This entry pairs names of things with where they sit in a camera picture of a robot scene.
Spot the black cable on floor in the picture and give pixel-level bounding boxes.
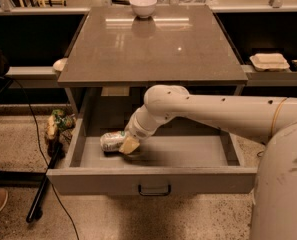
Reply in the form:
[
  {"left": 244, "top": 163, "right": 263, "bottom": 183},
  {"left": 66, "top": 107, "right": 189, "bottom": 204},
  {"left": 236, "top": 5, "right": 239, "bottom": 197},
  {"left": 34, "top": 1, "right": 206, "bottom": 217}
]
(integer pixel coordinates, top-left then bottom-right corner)
[{"left": 0, "top": 74, "right": 81, "bottom": 240}]

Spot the white foam takeout box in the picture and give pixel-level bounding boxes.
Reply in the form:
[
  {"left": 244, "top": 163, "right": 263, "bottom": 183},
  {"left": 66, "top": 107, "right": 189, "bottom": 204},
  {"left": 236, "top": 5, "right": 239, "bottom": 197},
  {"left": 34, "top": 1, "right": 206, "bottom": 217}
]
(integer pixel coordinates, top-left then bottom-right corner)
[{"left": 250, "top": 53, "right": 289, "bottom": 71}]

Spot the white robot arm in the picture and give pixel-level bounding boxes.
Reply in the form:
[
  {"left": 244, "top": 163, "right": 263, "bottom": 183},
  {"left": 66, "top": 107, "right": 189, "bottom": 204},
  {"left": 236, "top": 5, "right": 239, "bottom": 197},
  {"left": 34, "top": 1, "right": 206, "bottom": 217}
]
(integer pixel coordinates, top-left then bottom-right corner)
[{"left": 119, "top": 85, "right": 297, "bottom": 240}]

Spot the yellow black tape roll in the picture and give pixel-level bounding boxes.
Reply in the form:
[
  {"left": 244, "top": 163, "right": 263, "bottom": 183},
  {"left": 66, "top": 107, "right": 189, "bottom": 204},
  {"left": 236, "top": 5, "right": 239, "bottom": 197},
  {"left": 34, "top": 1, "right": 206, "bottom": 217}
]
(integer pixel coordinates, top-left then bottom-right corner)
[{"left": 290, "top": 60, "right": 297, "bottom": 72}]

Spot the green snack bags pile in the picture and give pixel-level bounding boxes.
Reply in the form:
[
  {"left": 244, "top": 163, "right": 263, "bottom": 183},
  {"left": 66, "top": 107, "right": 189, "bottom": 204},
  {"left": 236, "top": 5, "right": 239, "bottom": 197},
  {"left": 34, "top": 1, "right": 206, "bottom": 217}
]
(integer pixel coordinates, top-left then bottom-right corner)
[{"left": 45, "top": 109, "right": 76, "bottom": 156}]

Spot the white ceramic bowl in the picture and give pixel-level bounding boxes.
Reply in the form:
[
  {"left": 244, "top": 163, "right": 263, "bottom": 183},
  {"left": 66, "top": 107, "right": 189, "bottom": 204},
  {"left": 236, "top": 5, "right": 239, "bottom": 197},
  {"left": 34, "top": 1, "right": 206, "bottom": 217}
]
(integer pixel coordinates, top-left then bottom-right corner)
[{"left": 129, "top": 0, "right": 157, "bottom": 18}]

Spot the black pole on floor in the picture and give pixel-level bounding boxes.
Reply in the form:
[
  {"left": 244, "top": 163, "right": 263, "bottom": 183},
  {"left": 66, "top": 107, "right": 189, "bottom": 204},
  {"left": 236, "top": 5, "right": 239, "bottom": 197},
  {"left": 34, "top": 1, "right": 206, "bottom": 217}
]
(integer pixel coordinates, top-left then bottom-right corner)
[{"left": 26, "top": 144, "right": 62, "bottom": 223}]

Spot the black drawer handle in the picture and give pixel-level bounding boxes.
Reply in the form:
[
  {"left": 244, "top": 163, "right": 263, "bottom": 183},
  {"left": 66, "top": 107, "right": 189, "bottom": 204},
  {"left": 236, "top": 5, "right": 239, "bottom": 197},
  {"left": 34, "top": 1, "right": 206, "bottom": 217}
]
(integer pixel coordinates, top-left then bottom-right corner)
[{"left": 138, "top": 185, "right": 172, "bottom": 197}]

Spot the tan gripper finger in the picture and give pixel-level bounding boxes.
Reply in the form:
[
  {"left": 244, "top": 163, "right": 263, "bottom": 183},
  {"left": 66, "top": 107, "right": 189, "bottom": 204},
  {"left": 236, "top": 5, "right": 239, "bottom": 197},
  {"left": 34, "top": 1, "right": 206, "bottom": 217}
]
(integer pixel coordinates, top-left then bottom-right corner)
[{"left": 119, "top": 136, "right": 140, "bottom": 155}]

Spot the crushed 7up soda can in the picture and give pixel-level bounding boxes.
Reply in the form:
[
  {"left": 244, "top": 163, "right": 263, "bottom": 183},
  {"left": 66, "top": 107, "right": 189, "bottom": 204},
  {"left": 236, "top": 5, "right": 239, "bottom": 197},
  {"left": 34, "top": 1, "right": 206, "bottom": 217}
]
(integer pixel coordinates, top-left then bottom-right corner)
[{"left": 100, "top": 131, "right": 126, "bottom": 152}]

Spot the grey cabinet with counter top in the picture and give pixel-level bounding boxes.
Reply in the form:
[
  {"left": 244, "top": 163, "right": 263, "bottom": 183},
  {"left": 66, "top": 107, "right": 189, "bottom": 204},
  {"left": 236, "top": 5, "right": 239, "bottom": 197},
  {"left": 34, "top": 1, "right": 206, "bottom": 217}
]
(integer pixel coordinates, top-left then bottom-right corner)
[{"left": 57, "top": 5, "right": 249, "bottom": 118}]

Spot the white plate behind cabinet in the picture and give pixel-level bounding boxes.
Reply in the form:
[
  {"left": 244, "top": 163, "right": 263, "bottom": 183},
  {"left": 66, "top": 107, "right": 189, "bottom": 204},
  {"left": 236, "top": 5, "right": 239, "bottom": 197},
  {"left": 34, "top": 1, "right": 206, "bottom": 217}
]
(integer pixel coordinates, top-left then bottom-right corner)
[{"left": 53, "top": 58, "right": 67, "bottom": 72}]

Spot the grey open drawer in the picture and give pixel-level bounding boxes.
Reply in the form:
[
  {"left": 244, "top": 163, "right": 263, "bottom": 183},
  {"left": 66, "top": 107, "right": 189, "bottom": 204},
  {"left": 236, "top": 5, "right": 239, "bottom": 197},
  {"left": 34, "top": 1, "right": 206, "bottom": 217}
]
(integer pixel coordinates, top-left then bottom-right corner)
[{"left": 46, "top": 87, "right": 258, "bottom": 196}]

